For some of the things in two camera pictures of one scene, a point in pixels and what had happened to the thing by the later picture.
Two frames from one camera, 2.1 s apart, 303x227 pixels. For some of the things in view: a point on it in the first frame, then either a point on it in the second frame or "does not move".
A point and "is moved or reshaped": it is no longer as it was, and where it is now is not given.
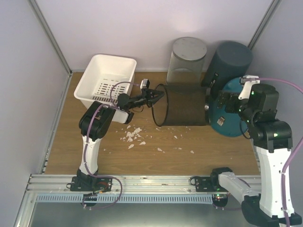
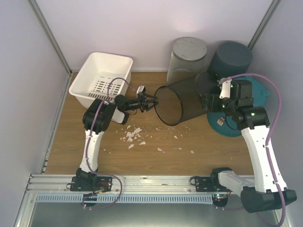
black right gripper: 229,107 to 207,98
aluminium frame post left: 49,34 does not move
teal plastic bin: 225,122 does not move
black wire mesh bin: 181,106 is moved or reshaped
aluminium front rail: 48,184 does not move
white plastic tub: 104,79 is moved or reshaped
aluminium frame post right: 273,6 does not move
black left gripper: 148,96 to 142,102
